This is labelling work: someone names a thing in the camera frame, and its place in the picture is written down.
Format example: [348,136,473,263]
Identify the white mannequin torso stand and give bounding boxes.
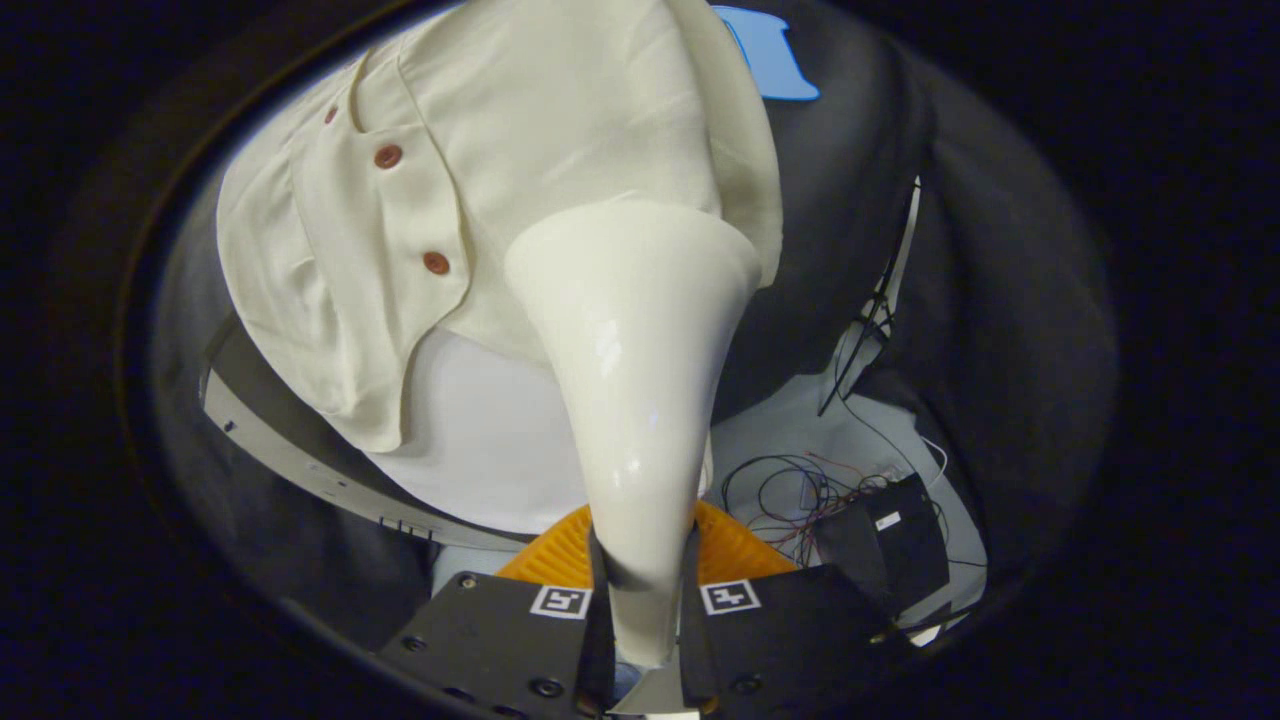
[370,325,716,536]

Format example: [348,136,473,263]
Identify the grey drawer cabinet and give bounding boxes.
[200,315,541,553]

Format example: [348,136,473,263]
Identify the cream button-up shirt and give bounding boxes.
[217,0,784,453]

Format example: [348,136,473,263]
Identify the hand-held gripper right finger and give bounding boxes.
[678,500,917,714]

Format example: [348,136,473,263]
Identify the black tripod stand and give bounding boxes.
[818,175,923,417]

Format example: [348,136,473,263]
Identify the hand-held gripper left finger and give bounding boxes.
[380,502,617,720]

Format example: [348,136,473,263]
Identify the white garment steamer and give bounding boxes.
[503,193,763,669]

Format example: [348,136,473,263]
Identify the tangled floor cables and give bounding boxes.
[720,440,951,563]

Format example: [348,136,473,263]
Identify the black box on floor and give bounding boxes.
[815,472,951,621]

